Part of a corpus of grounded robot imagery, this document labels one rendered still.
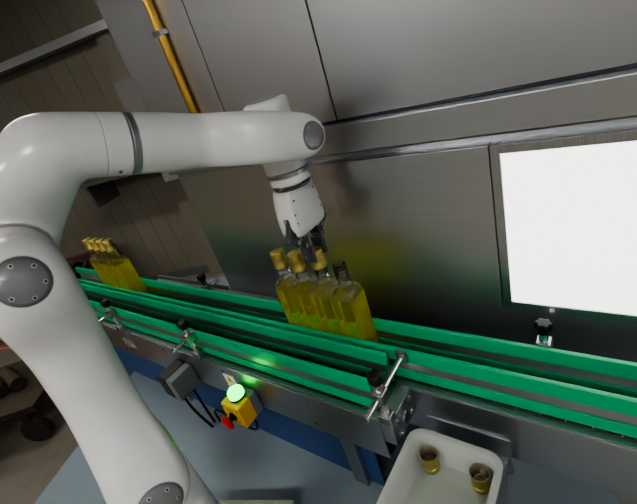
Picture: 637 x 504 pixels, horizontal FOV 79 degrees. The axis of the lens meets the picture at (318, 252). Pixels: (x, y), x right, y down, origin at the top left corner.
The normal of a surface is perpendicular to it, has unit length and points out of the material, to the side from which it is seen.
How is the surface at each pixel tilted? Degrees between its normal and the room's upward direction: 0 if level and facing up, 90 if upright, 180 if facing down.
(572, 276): 90
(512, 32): 90
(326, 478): 0
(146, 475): 62
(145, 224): 90
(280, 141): 95
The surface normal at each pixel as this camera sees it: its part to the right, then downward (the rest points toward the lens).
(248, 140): 0.03, 0.29
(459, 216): -0.54, 0.52
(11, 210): 0.07, 0.88
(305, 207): 0.78, 0.08
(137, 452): 0.53, -0.32
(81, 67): -0.17, 0.50
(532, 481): -0.29, -0.85
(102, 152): 0.63, 0.36
